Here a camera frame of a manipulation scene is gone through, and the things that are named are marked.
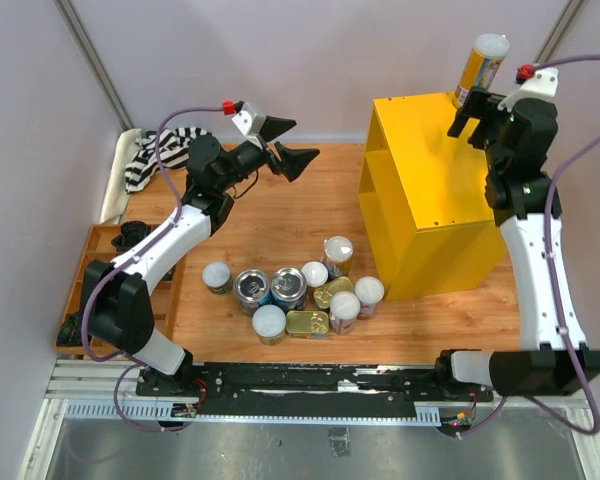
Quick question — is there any gold sardine tin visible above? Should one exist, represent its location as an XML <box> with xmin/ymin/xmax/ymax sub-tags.
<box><xmin>286</xmin><ymin>310</ymin><xmax>330</xmax><ymax>339</ymax></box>
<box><xmin>313</xmin><ymin>276</ymin><xmax>354</xmax><ymax>311</ymax></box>

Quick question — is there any yellow can white lid front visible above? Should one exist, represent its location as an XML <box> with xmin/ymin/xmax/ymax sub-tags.
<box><xmin>252</xmin><ymin>305</ymin><xmax>286</xmax><ymax>346</ymax></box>

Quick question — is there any green rolled belt bottom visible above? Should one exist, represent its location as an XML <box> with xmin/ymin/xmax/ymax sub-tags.
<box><xmin>56</xmin><ymin>311</ymin><xmax>83</xmax><ymax>347</ymax></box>

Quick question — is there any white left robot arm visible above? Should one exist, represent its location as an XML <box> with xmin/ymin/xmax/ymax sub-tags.
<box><xmin>80</xmin><ymin>111</ymin><xmax>319</xmax><ymax>396</ymax></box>

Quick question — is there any blue can silver top left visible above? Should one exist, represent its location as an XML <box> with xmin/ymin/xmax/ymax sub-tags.
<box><xmin>234</xmin><ymin>269</ymin><xmax>271</xmax><ymax>317</ymax></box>

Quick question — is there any tall yellow blue can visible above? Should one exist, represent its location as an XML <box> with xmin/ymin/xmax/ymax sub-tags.
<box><xmin>453</xmin><ymin>33</ymin><xmax>510</xmax><ymax>108</ymax></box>

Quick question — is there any gold sardine tin upper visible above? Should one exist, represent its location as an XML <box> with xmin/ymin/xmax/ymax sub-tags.
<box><xmin>313</xmin><ymin>276</ymin><xmax>354</xmax><ymax>311</ymax></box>

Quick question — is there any short green can white lid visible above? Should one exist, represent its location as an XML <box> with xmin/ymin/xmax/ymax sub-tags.
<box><xmin>202</xmin><ymin>262</ymin><xmax>233</xmax><ymax>295</ymax></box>

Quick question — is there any gold sardine tin lower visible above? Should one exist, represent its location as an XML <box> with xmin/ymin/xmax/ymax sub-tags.
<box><xmin>286</xmin><ymin>310</ymin><xmax>330</xmax><ymax>339</ymax></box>

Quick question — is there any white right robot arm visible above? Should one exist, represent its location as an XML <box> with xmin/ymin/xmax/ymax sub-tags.
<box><xmin>432</xmin><ymin>87</ymin><xmax>600</xmax><ymax>400</ymax></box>

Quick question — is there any black rolled belt top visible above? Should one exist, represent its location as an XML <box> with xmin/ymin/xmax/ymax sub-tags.
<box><xmin>111</xmin><ymin>221</ymin><xmax>151</xmax><ymax>253</ymax></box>

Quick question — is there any blue can silver top right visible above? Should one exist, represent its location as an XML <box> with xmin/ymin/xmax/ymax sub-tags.
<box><xmin>271</xmin><ymin>267</ymin><xmax>308</xmax><ymax>312</ymax></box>

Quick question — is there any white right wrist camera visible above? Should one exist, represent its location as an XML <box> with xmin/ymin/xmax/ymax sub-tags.
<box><xmin>497</xmin><ymin>67</ymin><xmax>559</xmax><ymax>112</ymax></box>

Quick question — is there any cream cloth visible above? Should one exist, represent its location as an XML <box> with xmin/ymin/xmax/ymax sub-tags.
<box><xmin>99</xmin><ymin>128</ymin><xmax>142</xmax><ymax>224</ymax></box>

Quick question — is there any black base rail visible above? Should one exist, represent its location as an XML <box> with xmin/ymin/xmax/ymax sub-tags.
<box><xmin>136</xmin><ymin>362</ymin><xmax>494</xmax><ymax>403</ymax></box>

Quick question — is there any blue can silver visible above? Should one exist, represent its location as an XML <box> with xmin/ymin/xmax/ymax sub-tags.
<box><xmin>234</xmin><ymin>269</ymin><xmax>271</xmax><ymax>317</ymax></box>
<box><xmin>271</xmin><ymin>267</ymin><xmax>308</xmax><ymax>312</ymax></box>

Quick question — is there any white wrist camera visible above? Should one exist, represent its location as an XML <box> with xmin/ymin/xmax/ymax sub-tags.
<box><xmin>231</xmin><ymin>101</ymin><xmax>266</xmax><ymax>148</ymax></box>
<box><xmin>497</xmin><ymin>67</ymin><xmax>559</xmax><ymax>112</ymax></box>

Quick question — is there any aluminium frame post left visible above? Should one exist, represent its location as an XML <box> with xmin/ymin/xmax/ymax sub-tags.
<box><xmin>53</xmin><ymin>0</ymin><xmax>134</xmax><ymax>131</ymax></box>

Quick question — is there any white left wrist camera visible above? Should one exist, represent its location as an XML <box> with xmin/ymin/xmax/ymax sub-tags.
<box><xmin>231</xmin><ymin>101</ymin><xmax>266</xmax><ymax>148</ymax></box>

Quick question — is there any small can white lid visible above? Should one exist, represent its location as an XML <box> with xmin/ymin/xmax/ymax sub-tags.
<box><xmin>301</xmin><ymin>261</ymin><xmax>329</xmax><ymax>292</ymax></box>

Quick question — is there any tall can white lid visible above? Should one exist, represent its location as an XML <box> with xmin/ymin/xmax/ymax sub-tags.
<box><xmin>322</xmin><ymin>236</ymin><xmax>354</xmax><ymax>279</ymax></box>
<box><xmin>329</xmin><ymin>291</ymin><xmax>361</xmax><ymax>335</ymax></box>

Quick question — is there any yellow wooden shelf cabinet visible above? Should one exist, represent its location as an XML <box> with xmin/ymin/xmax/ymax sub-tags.
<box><xmin>358</xmin><ymin>93</ymin><xmax>506</xmax><ymax>300</ymax></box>

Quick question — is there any red label can white lid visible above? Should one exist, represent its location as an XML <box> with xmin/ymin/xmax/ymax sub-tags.
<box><xmin>354</xmin><ymin>276</ymin><xmax>385</xmax><ymax>320</ymax></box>

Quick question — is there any black striped cloth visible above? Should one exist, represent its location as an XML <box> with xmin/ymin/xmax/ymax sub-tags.
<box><xmin>124</xmin><ymin>127</ymin><xmax>210</xmax><ymax>194</ymax></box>

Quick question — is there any aluminium frame post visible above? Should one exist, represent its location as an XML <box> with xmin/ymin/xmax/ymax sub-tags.
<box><xmin>534</xmin><ymin>0</ymin><xmax>589</xmax><ymax>64</ymax></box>
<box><xmin>53</xmin><ymin>0</ymin><xmax>134</xmax><ymax>131</ymax></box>

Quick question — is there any tall can white lid front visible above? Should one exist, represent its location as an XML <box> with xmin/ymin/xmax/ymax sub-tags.
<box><xmin>329</xmin><ymin>291</ymin><xmax>361</xmax><ymax>335</ymax></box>

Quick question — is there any aluminium frame post right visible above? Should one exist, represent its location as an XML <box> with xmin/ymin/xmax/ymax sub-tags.
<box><xmin>534</xmin><ymin>0</ymin><xmax>589</xmax><ymax>64</ymax></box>

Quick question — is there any wooden compartment tray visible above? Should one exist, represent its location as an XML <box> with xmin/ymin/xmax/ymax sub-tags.
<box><xmin>55</xmin><ymin>224</ymin><xmax>186</xmax><ymax>356</ymax></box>

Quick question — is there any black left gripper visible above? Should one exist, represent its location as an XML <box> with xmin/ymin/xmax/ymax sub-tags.
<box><xmin>217</xmin><ymin>117</ymin><xmax>319</xmax><ymax>191</ymax></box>

